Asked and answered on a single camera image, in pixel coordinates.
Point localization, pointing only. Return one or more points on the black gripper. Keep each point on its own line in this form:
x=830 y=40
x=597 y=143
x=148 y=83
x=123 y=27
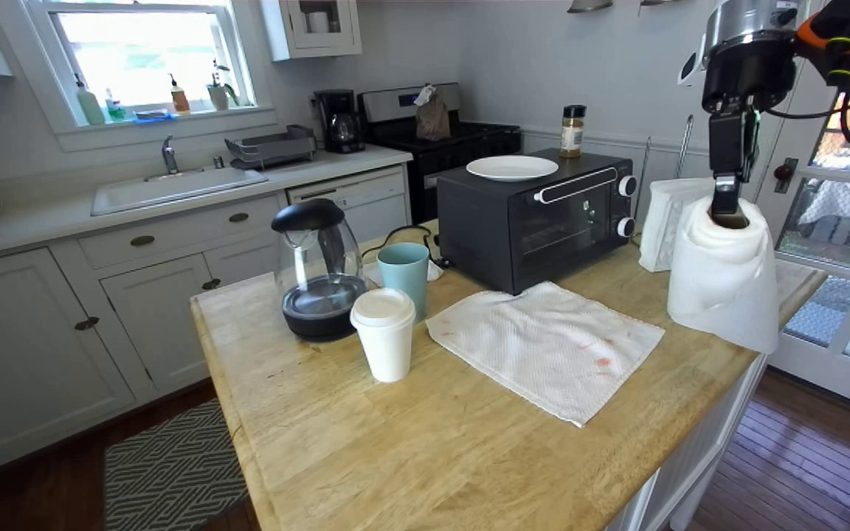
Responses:
x=748 y=77

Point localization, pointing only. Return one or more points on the white paper towel roll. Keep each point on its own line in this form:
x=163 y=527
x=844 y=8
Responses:
x=724 y=285

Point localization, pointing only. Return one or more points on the white folded towel stack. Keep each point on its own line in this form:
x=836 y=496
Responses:
x=663 y=221

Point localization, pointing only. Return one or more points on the black door latch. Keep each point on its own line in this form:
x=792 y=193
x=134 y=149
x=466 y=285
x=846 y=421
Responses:
x=787 y=174

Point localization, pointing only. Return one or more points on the white glass pane door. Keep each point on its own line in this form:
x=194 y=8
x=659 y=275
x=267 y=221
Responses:
x=841 y=254

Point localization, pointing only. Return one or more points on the spice jar with black lid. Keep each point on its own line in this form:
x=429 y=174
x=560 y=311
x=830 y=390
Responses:
x=575 y=133

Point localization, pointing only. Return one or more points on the black toaster oven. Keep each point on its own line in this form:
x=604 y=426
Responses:
x=532 y=232

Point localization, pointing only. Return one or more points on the white plate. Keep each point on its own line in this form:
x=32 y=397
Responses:
x=511 y=165

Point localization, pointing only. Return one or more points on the white cloth with red stain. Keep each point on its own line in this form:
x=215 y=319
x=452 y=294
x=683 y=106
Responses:
x=545 y=350

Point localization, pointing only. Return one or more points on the black and steel stove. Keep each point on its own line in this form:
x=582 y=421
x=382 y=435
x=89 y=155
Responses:
x=466 y=143

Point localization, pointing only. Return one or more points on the brown paper bag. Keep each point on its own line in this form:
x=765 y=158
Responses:
x=433 y=117

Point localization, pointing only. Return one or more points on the teal cup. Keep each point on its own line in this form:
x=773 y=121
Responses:
x=405 y=273

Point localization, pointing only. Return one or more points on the white dishwasher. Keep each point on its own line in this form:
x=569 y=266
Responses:
x=367 y=201

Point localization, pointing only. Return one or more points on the white foam cup with lid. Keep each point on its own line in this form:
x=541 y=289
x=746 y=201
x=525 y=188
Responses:
x=386 y=341

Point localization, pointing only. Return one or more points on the black coffee maker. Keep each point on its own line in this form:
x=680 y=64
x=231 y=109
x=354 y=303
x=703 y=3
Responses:
x=339 y=121

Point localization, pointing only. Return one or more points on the glass electric kettle black lid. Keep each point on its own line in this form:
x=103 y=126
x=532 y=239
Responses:
x=320 y=275

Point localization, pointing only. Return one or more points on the wooden top white kitchen island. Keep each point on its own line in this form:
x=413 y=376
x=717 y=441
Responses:
x=396 y=452

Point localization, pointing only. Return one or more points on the grey dish rack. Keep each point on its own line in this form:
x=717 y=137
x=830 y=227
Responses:
x=269 y=149

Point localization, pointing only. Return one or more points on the pale pump dispenser bottle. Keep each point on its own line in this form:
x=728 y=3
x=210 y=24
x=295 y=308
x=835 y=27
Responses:
x=221 y=90

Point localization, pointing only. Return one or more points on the orange soap bottle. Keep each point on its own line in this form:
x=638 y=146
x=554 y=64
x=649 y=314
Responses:
x=178 y=95

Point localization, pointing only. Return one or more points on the white kitchen sink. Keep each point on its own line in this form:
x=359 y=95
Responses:
x=175 y=190

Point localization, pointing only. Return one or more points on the chrome faucet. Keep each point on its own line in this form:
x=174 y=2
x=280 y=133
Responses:
x=169 y=155

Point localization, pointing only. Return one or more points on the blue sponge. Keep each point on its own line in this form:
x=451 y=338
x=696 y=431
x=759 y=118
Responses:
x=153 y=117

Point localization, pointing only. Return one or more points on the white framed kitchen window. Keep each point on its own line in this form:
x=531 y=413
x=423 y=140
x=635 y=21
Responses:
x=141 y=53

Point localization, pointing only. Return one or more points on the small teal bottle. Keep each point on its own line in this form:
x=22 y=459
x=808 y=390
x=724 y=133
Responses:
x=115 y=106

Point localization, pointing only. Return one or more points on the grey patterned floor mat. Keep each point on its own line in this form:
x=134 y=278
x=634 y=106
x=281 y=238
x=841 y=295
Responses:
x=175 y=472

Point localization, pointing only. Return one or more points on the green soap bottle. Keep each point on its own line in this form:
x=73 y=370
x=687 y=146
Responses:
x=89 y=106

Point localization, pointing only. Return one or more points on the white base kitchen cabinets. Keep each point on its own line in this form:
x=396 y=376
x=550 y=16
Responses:
x=42 y=342

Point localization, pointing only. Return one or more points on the white glass front wall cabinet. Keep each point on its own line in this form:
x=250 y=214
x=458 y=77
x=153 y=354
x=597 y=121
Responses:
x=312 y=27

